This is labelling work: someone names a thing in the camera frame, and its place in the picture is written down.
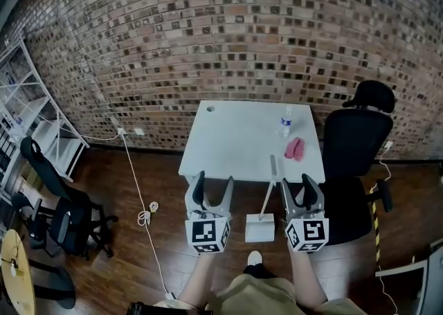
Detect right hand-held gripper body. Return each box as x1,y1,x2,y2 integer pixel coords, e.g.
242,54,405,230
284,209,330,254

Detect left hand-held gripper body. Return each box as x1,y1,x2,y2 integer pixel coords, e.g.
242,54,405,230
185,208,232,255

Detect white long-handled dustpan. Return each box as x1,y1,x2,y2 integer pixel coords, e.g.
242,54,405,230
244,154,280,244

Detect person's left forearm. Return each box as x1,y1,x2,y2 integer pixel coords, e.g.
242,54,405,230
178,253,223,311

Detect person's right forearm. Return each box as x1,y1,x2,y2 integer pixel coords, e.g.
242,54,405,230
289,251,328,308

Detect pink cloth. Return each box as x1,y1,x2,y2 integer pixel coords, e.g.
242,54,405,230
284,136,307,163

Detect person's white shoe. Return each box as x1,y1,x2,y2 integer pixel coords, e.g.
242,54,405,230
247,250,263,268

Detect black mesh office chair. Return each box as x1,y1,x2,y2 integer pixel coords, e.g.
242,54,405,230
19,136,119,261
318,80,397,247

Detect person's black lower leg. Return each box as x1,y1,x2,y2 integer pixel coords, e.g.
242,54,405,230
244,264,275,280

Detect yellow black striped tape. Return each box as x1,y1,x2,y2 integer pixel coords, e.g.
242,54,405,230
369,181,382,263

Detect clear water bottle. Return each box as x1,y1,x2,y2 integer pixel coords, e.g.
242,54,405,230
278,105,295,138

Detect person's beige shorts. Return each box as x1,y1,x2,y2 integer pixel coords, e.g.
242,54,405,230
152,273,368,315

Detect grey desk with white legs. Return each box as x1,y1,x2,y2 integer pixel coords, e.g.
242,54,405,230
375,237,443,315

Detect white metal shelving rack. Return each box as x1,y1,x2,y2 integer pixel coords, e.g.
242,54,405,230
0,36,91,183

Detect black folding chair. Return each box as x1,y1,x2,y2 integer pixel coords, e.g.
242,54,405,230
10,191,53,259

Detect round wooden table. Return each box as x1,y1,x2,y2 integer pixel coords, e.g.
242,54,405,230
0,228,77,315

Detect white extension cable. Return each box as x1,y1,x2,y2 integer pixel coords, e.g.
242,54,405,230
119,132,174,296

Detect white charging cable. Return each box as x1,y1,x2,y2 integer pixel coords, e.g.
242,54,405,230
372,149,392,190

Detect long white floor cable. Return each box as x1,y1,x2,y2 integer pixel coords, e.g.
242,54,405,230
377,264,399,315

